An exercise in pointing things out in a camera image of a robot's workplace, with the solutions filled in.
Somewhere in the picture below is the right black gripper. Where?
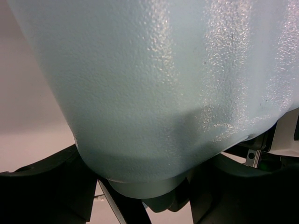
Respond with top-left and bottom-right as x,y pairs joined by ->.
224,109 -> 299,171

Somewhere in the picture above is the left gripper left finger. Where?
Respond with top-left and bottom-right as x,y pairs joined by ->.
0,145 -> 97,224

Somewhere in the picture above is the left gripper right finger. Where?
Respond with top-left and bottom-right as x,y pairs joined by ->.
190,154 -> 299,224

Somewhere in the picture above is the light blue suitcase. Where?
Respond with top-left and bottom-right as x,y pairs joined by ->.
8,0 -> 299,224

